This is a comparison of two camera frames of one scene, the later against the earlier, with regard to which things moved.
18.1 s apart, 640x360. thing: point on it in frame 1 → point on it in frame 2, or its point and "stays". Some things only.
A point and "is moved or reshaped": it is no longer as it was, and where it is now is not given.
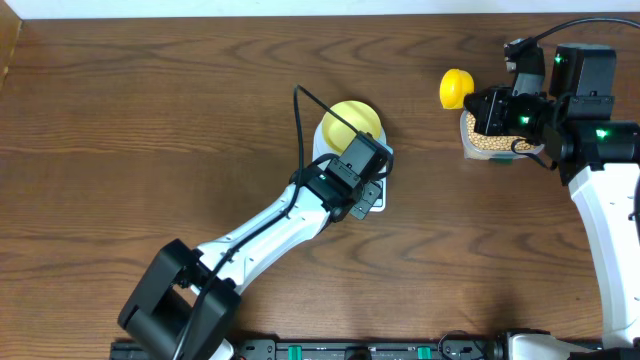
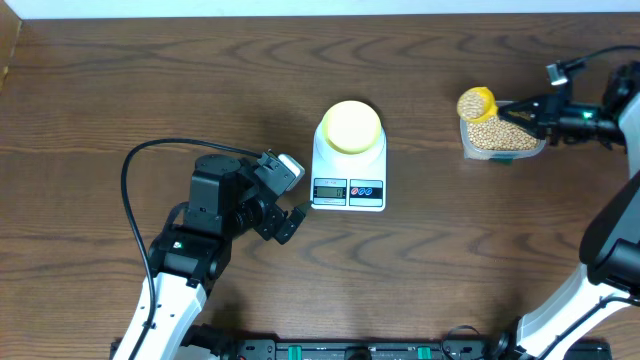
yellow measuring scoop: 454,84 is moved or reshaped
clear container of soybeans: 497,148 stays
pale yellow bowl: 358,114 stays
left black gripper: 371,198 → 269,225
